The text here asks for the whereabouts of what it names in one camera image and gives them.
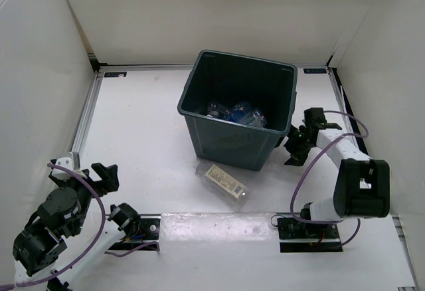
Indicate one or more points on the clear crushed plastic bottle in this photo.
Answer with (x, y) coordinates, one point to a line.
(276, 161)

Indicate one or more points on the dark green plastic bin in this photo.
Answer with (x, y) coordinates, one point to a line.
(229, 79)

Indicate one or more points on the left aluminium frame rail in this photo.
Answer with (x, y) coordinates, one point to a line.
(87, 114)

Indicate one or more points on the right black corner label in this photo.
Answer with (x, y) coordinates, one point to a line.
(315, 71)

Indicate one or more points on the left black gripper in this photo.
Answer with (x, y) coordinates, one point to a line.
(109, 181)

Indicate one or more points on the large clear labelled bottle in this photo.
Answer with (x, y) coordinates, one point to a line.
(222, 184)

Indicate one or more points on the left black corner label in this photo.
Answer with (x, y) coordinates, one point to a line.
(115, 74)

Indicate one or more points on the aluminium frame rail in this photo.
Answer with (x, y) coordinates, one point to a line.
(342, 99)
(87, 114)

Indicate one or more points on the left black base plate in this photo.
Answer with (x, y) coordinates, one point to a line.
(149, 230)

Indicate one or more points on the right aluminium frame rail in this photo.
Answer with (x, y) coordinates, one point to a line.
(342, 99)

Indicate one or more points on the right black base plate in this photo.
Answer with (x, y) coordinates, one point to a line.
(298, 237)

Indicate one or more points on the blue label plastic bottle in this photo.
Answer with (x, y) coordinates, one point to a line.
(243, 113)

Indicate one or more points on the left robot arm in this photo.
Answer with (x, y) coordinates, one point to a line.
(38, 246)

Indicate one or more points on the black corner label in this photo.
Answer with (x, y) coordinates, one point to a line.
(115, 74)
(315, 71)

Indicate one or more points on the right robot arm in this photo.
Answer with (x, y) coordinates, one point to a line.
(362, 188)

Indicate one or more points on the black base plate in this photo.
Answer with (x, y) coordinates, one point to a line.
(149, 230)
(298, 237)

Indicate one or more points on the bottles inside bin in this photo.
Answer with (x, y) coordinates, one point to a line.
(219, 111)

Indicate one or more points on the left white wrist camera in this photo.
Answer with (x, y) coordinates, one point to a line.
(71, 161)

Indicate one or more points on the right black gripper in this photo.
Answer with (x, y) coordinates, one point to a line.
(297, 157)

